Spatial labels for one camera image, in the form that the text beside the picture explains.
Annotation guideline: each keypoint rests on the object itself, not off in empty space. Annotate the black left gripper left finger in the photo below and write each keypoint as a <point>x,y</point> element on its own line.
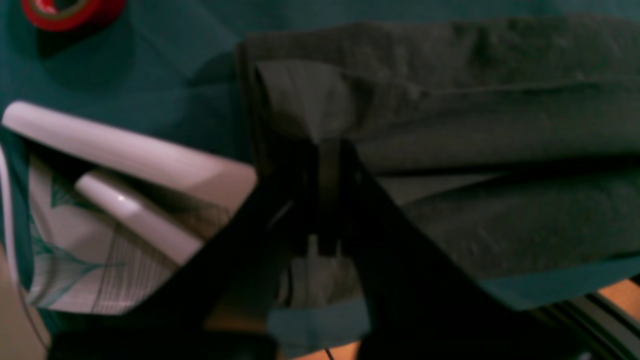
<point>216,307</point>

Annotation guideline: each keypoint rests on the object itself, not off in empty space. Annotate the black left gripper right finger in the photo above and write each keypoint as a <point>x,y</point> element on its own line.
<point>421,305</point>

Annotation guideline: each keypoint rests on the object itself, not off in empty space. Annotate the dark grey T-shirt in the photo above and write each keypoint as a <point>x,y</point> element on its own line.
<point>512,143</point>

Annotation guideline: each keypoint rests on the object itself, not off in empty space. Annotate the white paper roll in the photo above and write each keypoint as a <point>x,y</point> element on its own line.
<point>137,213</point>

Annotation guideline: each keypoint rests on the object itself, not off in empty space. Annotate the printed white paper sheet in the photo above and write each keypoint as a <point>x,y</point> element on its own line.
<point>85,261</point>

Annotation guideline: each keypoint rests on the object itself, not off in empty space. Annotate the blue table cloth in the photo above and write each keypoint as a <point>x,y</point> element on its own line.
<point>146,72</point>

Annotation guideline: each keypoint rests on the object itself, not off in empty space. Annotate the red tape roll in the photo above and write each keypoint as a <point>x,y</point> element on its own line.
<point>65,16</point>

